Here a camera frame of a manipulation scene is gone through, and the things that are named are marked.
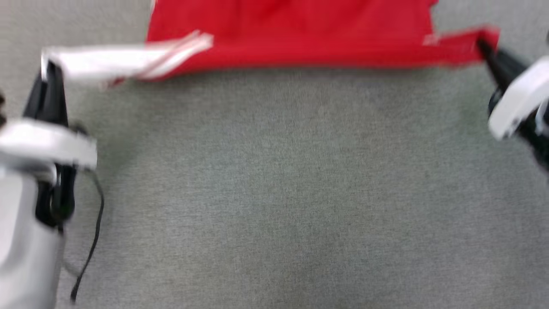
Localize thin black cable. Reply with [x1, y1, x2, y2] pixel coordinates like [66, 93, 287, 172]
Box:
[69, 170, 105, 303]

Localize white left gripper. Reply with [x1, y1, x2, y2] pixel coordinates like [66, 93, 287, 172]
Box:
[0, 60, 98, 170]

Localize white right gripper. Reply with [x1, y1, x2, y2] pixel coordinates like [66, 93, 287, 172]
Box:
[476, 38, 549, 142]

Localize red garment with white trim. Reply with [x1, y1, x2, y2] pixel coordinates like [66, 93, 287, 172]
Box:
[41, 0, 501, 89]

